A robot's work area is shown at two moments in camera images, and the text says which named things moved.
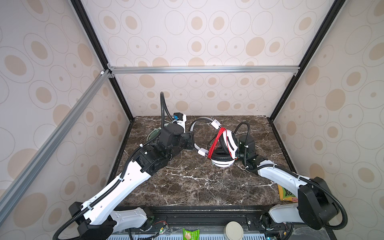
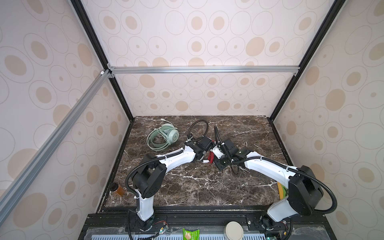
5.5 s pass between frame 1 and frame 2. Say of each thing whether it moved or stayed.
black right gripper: moved
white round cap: stayed
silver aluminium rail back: stayed
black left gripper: moved
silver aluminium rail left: stayed
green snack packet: stayed
